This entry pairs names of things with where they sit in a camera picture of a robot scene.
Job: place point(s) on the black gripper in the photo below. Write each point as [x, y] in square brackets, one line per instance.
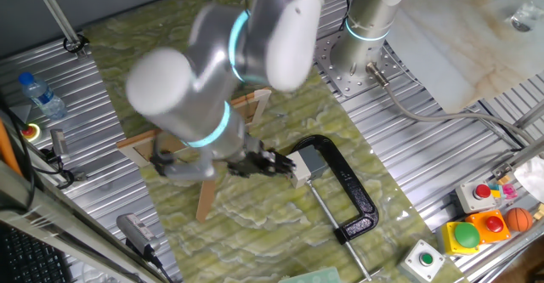
[251, 164]

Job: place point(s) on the black C-clamp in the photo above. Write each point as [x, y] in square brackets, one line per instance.
[353, 185]

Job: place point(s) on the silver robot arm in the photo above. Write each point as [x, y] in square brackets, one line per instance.
[200, 75]

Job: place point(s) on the white box green button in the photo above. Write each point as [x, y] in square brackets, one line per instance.
[414, 259]

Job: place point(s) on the yellow box green button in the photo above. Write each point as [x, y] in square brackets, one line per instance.
[466, 235]

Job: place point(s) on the orange box red button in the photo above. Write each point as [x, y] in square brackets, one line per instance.
[494, 224]

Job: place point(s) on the red yellow emergency stop button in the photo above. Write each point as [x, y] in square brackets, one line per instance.
[30, 132]

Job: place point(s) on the green marble pattern mat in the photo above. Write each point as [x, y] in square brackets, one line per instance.
[263, 223]

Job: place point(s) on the pale green cutting mat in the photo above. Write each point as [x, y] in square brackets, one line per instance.
[310, 276]

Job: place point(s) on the yellow toy block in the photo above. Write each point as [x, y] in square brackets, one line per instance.
[495, 194]

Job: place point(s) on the white marble pattern sheet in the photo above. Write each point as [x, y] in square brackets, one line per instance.
[459, 41]

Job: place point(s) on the tan toy block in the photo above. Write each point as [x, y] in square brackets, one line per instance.
[503, 180]

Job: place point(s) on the pink toy block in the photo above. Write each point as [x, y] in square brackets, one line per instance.
[510, 191]

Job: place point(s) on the small orange basketball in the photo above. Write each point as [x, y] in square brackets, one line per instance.
[518, 219]

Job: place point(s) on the blue cap water bottle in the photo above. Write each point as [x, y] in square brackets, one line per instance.
[42, 98]

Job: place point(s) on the small yellow toy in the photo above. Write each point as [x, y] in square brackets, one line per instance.
[540, 211]

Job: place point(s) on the grey triangular plate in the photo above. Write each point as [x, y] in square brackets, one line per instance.
[21, 112]

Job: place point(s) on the black keyboard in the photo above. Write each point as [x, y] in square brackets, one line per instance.
[25, 257]

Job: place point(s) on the orange rod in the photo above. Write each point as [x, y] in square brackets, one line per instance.
[6, 151]

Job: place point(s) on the clear glass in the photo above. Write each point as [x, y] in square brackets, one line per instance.
[523, 17]

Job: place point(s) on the wooden picture frame with stand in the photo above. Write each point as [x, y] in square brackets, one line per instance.
[207, 200]

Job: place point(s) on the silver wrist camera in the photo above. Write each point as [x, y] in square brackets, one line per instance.
[187, 171]

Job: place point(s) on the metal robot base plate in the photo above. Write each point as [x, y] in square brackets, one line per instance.
[327, 62]

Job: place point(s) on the grey depth camera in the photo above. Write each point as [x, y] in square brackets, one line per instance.
[136, 232]

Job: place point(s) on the small silver camera on mount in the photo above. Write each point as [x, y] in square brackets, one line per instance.
[59, 145]

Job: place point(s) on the aluminium desk rail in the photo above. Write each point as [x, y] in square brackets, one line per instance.
[64, 215]

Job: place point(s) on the aluminium frame bar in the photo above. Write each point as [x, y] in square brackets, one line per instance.
[531, 115]
[501, 253]

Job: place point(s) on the aluminium bar with bracket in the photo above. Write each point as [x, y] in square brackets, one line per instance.
[527, 153]

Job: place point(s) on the aluminium camera pole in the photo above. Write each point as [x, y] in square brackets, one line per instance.
[56, 13]

